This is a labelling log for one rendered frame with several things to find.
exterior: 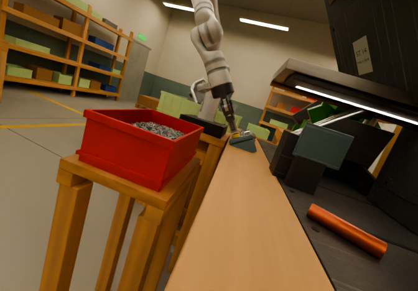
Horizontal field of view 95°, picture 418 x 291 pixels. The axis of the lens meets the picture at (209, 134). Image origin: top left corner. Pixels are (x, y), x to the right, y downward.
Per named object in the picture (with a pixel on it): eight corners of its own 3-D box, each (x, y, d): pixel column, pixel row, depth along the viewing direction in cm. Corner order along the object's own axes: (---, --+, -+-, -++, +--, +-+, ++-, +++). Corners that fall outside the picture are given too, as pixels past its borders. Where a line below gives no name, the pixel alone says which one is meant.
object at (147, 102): (134, 107, 631) (137, 94, 624) (150, 109, 707) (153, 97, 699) (163, 119, 591) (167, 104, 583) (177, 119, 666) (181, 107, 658)
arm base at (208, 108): (196, 117, 109) (204, 87, 107) (200, 117, 118) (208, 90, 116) (211, 122, 107) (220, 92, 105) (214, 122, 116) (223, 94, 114)
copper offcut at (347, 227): (305, 217, 29) (310, 204, 29) (308, 213, 31) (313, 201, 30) (379, 262, 24) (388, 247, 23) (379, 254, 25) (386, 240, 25)
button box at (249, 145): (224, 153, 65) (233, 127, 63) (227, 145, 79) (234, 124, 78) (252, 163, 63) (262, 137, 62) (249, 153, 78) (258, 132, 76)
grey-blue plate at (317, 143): (282, 183, 41) (308, 122, 39) (280, 180, 43) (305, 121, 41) (326, 199, 40) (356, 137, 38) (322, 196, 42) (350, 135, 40)
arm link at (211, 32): (219, 26, 57) (214, -2, 63) (192, 38, 59) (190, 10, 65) (226, 44, 62) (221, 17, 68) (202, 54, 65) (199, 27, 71)
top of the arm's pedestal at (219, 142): (165, 127, 101) (168, 120, 100) (185, 123, 132) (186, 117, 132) (222, 148, 96) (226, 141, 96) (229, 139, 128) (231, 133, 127)
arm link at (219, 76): (203, 94, 70) (198, 77, 69) (232, 84, 68) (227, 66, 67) (196, 91, 61) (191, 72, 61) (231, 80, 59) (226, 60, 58)
